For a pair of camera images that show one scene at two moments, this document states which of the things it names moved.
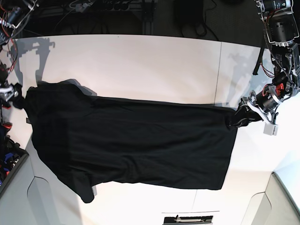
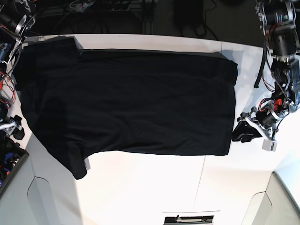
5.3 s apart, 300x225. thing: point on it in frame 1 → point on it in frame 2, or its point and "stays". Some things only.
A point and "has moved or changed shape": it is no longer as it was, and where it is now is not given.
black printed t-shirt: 96,140 has moved or changed shape
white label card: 195,218 stays
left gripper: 11,92 → 11,123
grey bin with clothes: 12,157 stays
